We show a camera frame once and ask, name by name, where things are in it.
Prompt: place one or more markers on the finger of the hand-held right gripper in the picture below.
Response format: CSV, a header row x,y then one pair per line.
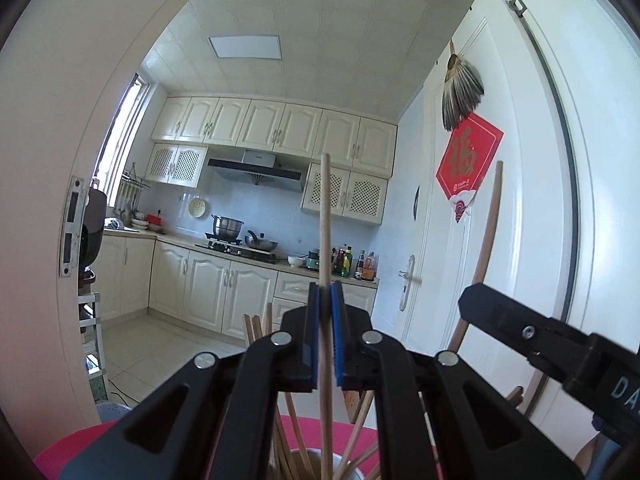
x,y
505,320

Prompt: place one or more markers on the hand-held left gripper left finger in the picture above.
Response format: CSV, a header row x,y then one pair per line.
x,y
313,340

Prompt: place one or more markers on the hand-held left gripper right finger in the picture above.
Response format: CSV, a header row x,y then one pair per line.
x,y
337,340

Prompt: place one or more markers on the single wooden chopstick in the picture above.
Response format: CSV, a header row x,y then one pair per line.
x,y
492,220
325,220

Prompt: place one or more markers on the pink cup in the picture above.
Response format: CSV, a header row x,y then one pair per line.
x,y
310,461

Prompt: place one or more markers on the row of condiment bottles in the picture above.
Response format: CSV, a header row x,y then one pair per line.
x,y
357,265

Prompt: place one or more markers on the green electric cooker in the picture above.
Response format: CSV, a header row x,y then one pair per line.
x,y
314,260

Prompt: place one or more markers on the white bowl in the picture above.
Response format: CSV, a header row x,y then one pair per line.
x,y
296,261

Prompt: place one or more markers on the black wok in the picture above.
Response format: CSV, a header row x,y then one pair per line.
x,y
262,245

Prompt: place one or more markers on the gas stove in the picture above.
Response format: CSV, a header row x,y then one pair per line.
x,y
235,250

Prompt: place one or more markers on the cream base cabinets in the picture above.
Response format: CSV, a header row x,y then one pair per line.
x,y
200,280

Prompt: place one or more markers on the steel stockpot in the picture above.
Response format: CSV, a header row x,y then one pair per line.
x,y
227,227

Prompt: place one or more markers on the red paper poster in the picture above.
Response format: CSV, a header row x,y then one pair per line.
x,y
467,160

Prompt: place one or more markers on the black range hood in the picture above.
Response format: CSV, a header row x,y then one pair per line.
x,y
257,172

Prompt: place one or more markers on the red bowl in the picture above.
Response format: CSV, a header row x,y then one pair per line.
x,y
154,220

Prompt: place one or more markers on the stack of white dishes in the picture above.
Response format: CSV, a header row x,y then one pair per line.
x,y
140,224

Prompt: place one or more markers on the white storage rack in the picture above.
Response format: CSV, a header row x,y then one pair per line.
x,y
92,325

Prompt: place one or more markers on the woven hand fan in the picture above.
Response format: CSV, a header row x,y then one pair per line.
x,y
460,95

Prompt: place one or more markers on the hanging utensil rack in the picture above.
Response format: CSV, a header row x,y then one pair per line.
x,y
132,192

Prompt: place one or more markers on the black kitchen appliance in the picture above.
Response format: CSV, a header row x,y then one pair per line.
x,y
94,225

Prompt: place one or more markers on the metal door latch plate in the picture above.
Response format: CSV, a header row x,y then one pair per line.
x,y
71,227

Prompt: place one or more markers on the kitchen window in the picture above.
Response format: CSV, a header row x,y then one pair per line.
x,y
120,145

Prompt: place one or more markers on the pink round table mat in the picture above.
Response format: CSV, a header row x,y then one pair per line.
x,y
55,460

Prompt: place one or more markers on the ceiling light panel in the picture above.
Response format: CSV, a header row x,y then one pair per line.
x,y
245,47

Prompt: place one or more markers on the white sliding door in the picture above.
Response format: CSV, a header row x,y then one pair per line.
x,y
60,110

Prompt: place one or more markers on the cream lattice-door wall cabinet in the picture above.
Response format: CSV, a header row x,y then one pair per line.
x,y
350,195
176,165

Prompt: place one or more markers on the round wall plate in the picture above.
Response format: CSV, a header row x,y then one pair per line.
x,y
199,208

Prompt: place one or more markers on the cream upper wall cabinets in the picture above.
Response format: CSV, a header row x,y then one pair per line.
x,y
280,127

